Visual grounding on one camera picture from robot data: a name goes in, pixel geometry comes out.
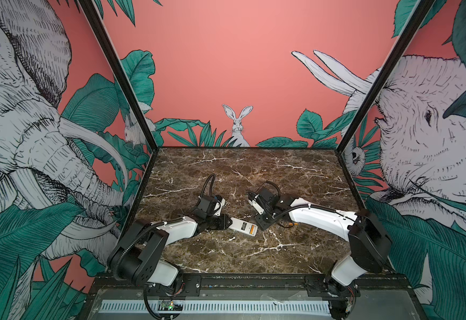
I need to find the white remote control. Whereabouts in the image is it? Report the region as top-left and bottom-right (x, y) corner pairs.
(229, 217), (258, 237)

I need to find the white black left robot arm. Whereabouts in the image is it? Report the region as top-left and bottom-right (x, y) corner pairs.
(107, 195), (232, 287)

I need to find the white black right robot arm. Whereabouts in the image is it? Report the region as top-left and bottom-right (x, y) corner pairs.
(247, 187), (392, 291)

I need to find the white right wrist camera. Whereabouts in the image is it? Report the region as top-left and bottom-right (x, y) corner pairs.
(248, 195), (264, 215)

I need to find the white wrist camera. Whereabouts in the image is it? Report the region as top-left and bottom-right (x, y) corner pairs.
(248, 195), (264, 215)
(214, 195), (226, 216)

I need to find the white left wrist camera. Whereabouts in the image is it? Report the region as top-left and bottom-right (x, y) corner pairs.
(214, 195), (226, 216)

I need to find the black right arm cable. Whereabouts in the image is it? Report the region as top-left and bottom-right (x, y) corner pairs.
(256, 181), (282, 197)

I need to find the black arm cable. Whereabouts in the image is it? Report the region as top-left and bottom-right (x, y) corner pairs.
(256, 181), (282, 197)
(200, 173), (216, 197)

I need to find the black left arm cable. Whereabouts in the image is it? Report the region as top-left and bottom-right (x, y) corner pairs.
(200, 173), (216, 197)

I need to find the black front mounting rail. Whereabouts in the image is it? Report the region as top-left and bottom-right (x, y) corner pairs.
(88, 273), (412, 299)

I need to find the white slotted cable duct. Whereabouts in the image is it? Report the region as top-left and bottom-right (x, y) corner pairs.
(98, 299), (330, 315)

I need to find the black corner frame post right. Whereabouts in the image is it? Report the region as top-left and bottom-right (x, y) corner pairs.
(336, 0), (435, 153)

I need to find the black corner frame post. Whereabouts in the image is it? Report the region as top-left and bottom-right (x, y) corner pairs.
(336, 0), (435, 153)
(79, 0), (158, 152)

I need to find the black corner frame post left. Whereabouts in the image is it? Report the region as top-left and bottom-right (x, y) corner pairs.
(79, 0), (158, 152)

